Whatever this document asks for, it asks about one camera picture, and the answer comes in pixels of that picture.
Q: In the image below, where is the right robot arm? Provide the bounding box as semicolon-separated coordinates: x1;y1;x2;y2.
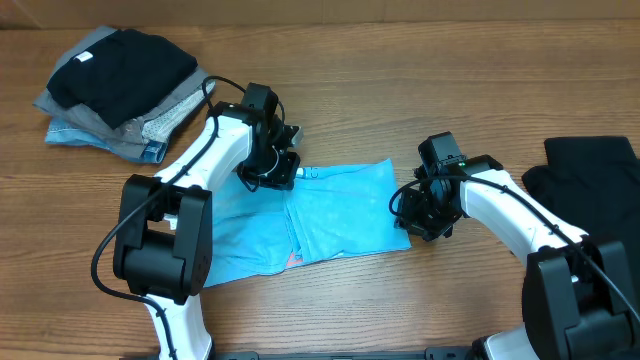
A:
388;132;639;360

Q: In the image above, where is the folded black garment on stack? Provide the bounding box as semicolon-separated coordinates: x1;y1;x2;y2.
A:
47;29;198;129

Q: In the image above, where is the black garment at right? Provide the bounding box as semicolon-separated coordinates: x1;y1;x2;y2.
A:
522;136;639;288

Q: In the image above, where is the light blue printed t-shirt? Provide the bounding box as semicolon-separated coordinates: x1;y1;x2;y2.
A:
205;160;411;287

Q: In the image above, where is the folded blue denim garment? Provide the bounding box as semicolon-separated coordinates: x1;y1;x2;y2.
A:
45;118;168;164

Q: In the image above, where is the folded grey garment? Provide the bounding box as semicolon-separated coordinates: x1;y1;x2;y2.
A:
34;26;214;156

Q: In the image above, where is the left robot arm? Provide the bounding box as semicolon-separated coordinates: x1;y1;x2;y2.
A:
113;83;302;359

